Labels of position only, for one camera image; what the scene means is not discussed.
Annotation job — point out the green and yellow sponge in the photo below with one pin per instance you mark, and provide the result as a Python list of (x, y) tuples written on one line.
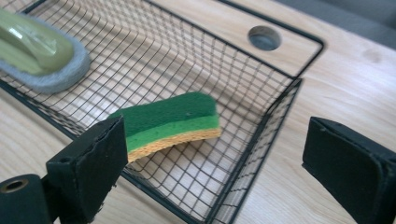
[(174, 115)]

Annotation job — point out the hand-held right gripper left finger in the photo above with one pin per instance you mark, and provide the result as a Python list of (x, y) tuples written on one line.
[(90, 168)]

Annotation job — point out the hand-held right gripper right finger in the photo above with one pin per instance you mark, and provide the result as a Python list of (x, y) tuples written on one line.
[(351, 168)]

